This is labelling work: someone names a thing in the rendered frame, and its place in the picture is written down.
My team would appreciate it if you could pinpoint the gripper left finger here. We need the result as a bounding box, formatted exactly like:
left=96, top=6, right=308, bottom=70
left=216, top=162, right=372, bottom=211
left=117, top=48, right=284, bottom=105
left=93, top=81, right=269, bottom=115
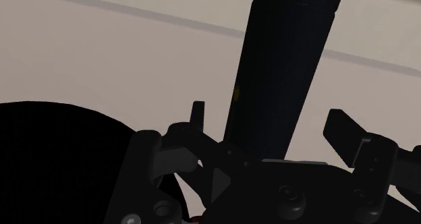
left=103, top=101, right=245, bottom=224

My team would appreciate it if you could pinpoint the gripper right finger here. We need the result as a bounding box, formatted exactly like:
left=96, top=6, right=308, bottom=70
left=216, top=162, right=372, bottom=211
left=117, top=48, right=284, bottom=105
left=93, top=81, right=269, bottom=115
left=322, top=109, right=421, bottom=224

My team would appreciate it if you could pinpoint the black round object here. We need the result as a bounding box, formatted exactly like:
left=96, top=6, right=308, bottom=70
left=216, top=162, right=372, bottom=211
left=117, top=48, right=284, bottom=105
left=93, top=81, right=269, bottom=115
left=0, top=101, right=190, bottom=224

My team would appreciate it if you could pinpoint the tall black cylinder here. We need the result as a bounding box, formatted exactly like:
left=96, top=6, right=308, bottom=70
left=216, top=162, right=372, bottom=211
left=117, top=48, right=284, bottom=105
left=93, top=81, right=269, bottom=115
left=223, top=0, right=346, bottom=163

